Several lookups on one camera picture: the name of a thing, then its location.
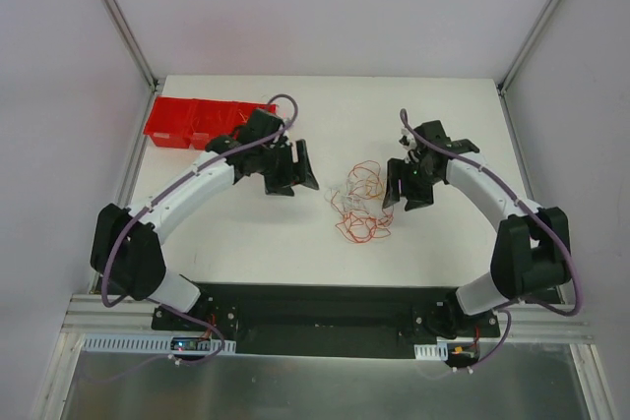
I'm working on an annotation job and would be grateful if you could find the white slotted cable duct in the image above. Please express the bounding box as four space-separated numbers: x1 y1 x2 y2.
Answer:
83 334 236 356
413 342 449 362

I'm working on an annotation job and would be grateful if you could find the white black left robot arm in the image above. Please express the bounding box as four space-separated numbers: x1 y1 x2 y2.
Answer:
90 108 319 330

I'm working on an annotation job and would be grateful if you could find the white slotted cable duct left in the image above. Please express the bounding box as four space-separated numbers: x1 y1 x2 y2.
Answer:
83 334 236 356

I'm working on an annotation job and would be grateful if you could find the aluminium frame post right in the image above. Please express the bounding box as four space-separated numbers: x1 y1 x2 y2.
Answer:
497 0 564 96

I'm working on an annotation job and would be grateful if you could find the red plastic bin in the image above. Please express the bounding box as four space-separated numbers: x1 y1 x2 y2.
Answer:
143 96 277 150

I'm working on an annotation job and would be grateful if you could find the white slotted cable duct right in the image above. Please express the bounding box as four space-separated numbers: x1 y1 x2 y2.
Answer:
413 342 449 362

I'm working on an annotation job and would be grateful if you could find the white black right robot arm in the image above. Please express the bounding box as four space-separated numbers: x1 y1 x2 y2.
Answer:
383 121 572 336

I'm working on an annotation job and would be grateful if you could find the aluminium frame post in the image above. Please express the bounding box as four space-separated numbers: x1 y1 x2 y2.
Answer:
100 0 159 91
497 0 564 96

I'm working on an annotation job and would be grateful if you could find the aluminium front rail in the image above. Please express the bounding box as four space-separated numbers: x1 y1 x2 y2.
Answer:
61 294 156 333

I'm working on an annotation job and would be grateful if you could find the aluminium frame post left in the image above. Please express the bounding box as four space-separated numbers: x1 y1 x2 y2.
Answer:
100 0 159 91

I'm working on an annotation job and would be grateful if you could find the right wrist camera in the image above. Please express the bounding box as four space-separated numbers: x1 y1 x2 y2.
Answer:
399 130 417 162

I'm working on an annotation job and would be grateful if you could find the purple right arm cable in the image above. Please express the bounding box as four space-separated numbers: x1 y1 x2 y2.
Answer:
399 107 587 317

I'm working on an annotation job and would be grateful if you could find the orange cable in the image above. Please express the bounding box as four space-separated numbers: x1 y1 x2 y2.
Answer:
332 159 395 245

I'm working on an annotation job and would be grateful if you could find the white cable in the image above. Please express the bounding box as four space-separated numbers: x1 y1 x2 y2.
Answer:
323 178 370 210

